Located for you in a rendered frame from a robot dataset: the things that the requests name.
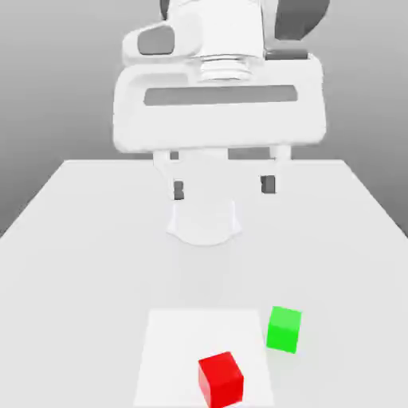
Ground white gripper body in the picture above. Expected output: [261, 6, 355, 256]
[112, 53, 328, 155]

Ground small green cube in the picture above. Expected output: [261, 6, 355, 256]
[265, 305, 303, 355]

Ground small red cube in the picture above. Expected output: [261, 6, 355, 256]
[197, 351, 245, 408]

